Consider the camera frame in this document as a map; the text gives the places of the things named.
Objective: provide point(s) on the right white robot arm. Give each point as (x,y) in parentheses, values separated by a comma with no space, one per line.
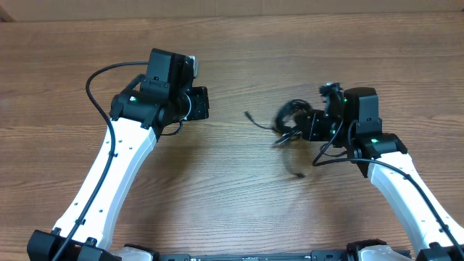
(351,120)

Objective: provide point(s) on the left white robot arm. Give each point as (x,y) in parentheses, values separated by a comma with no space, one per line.
(153,100)

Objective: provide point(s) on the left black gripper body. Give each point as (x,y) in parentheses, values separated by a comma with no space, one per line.
(199,104)

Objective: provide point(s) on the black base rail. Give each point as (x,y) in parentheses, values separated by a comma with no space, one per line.
(315,255)

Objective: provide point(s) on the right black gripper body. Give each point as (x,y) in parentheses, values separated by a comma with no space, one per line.
(322,129)

